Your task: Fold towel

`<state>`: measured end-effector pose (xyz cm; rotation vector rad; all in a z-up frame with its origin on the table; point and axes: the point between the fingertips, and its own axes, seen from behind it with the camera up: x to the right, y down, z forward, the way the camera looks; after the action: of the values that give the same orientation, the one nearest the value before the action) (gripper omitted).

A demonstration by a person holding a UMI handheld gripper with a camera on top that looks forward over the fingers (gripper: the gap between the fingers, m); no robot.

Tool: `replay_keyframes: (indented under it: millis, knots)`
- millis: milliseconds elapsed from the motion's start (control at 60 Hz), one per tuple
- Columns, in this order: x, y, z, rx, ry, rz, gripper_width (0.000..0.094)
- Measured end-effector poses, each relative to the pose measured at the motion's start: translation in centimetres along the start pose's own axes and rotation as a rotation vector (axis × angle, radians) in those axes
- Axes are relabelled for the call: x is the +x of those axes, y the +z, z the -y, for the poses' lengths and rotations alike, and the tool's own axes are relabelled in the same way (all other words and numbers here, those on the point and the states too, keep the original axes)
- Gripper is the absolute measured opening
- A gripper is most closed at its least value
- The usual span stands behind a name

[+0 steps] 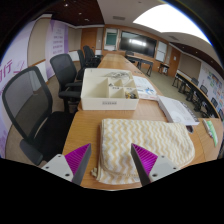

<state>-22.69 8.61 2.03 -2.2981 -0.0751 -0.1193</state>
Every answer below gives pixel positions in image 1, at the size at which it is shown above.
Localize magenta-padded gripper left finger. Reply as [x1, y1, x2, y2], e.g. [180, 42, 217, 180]
[41, 143, 92, 186]

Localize purple printed wall banner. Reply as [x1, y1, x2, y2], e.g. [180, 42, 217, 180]
[44, 19, 69, 79]

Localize black mesh office chair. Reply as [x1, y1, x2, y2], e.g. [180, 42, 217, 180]
[1, 65, 75, 167]
[49, 53, 84, 113]

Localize colourful wall posters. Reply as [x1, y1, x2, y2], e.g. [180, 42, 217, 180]
[205, 70, 224, 108]

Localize bundle of pens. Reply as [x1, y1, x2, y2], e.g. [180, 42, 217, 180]
[201, 118, 213, 139]

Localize wooden desk with black legs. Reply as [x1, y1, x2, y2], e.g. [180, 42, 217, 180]
[124, 50, 154, 77]

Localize white flat cardboard box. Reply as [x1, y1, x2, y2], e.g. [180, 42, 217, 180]
[157, 95, 200, 127]

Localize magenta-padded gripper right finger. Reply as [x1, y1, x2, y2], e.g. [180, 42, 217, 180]
[130, 143, 183, 187]

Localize brown wooden door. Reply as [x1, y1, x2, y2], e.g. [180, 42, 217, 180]
[168, 48, 183, 78]
[81, 28, 98, 54]

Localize large black wall screen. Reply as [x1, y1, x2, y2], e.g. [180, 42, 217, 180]
[119, 30, 158, 58]

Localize green flat booklet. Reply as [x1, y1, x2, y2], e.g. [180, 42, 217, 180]
[206, 120, 219, 148]

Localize yellow white zigzag towel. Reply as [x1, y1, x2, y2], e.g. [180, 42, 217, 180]
[91, 118, 196, 185]

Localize white printed paper leaflets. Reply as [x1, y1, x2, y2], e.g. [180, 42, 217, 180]
[132, 75, 158, 101]

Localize small wooden side desk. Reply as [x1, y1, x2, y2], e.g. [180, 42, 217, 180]
[158, 62, 170, 76]

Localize plain white wall whiteboard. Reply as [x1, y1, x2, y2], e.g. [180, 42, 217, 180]
[155, 40, 168, 63]

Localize row of black office chairs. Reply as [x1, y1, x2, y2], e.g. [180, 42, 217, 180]
[77, 45, 103, 81]

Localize bright rectangular ceiling light panel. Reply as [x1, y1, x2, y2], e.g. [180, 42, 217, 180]
[132, 3, 211, 44]

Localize row of chairs behind side table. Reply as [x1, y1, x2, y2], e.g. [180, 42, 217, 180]
[189, 76, 224, 122]

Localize long wooden side table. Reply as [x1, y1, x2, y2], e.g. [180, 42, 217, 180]
[173, 69, 221, 119]

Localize wall whiteboard with green sheet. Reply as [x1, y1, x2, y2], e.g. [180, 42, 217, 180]
[104, 28, 119, 52]

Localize white compartment storage box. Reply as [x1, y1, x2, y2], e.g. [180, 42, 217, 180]
[80, 68, 140, 111]

